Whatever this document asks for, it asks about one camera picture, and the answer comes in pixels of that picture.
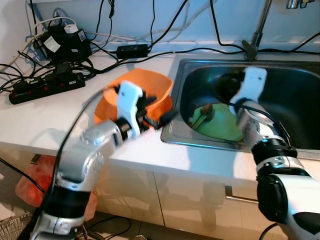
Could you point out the orange plate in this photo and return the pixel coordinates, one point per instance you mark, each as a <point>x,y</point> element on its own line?
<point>102,112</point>

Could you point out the black power brick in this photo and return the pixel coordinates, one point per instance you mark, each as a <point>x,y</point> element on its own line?
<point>132,51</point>

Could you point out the orange plastic bag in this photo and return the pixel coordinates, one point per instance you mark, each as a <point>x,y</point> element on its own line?
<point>30,185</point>

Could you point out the black charger box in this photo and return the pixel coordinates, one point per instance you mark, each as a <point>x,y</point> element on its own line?
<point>67,47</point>

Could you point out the white plug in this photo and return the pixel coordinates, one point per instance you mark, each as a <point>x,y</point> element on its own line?
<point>71,29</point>

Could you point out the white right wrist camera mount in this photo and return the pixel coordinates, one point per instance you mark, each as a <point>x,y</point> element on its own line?
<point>254,82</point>

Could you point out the black power strip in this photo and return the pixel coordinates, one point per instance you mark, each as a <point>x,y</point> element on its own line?
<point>47,89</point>

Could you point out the steel sink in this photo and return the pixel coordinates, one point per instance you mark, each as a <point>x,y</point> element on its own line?
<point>295,95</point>

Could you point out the golden spoon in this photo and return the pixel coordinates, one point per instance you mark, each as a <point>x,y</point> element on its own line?
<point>209,111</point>

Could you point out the white kitchen cabinet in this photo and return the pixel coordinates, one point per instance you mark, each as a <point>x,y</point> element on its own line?
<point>190,200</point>

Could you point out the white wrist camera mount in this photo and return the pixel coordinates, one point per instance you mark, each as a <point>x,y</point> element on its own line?
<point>129,97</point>
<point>254,82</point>

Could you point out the orange bowl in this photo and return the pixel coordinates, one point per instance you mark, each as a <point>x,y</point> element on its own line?
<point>155,82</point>

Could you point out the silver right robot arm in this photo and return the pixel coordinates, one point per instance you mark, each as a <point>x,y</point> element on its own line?
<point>255,125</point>

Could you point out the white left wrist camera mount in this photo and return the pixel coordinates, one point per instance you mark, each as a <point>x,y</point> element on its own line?
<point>129,97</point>

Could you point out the steel faucet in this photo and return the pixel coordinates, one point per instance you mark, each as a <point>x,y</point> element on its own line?
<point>261,25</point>

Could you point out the green plate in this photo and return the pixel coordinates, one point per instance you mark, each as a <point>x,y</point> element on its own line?
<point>222,127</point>

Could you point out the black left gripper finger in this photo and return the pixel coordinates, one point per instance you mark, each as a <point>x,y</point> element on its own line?
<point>148,100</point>
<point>168,117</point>

